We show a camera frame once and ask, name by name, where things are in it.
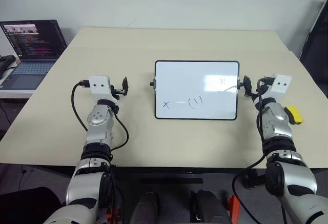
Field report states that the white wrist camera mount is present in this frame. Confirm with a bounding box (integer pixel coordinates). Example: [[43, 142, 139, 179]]
[[253, 74, 293, 110], [89, 75, 115, 104]]

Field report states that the white side table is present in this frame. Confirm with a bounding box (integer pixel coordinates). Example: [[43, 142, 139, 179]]
[[0, 89, 34, 99]]

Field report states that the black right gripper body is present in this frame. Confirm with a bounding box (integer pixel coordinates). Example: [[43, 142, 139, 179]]
[[249, 84, 261, 99]]

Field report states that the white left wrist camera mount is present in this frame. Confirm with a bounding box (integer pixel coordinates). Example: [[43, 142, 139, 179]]
[[89, 75, 115, 104]]

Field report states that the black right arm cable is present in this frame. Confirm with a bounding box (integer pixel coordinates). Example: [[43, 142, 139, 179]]
[[232, 75, 274, 224]]

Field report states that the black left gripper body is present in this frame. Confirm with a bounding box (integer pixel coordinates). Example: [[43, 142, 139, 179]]
[[110, 84, 125, 101]]

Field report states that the black table frame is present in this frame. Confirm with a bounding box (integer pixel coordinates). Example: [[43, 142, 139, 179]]
[[112, 167, 269, 189]]

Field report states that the orange red clamp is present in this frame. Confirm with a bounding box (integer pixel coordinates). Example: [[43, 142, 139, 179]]
[[226, 195, 242, 224], [107, 204, 120, 224]]

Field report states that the black flat bar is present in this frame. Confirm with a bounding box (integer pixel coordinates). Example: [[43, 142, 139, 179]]
[[139, 177, 204, 185]]

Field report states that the black framed whiteboard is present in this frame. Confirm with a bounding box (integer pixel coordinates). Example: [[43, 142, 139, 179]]
[[149, 60, 244, 120]]

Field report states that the open grey laptop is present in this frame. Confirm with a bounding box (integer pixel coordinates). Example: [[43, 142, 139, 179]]
[[0, 19, 68, 91]]

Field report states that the black chair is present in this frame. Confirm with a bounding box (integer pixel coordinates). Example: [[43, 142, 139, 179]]
[[299, 0, 328, 87]]

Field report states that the yellow and black eraser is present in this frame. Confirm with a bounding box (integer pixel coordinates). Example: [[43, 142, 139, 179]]
[[283, 105, 305, 126]]

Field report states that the black rounded seat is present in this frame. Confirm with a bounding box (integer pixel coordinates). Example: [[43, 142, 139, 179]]
[[0, 186, 63, 224]]

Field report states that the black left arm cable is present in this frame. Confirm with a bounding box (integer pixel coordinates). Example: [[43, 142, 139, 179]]
[[71, 79, 129, 154]]

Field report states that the black device beside laptop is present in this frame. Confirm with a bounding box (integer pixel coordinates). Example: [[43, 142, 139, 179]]
[[0, 54, 16, 80]]

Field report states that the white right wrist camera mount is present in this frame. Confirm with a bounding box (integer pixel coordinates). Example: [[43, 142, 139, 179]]
[[253, 74, 293, 110]]

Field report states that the dark rounded shape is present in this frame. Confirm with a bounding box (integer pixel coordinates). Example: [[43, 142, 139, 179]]
[[190, 189, 232, 224], [129, 191, 161, 224]]

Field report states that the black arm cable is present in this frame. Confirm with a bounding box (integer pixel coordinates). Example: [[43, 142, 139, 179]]
[[71, 79, 129, 154], [232, 75, 274, 224]]

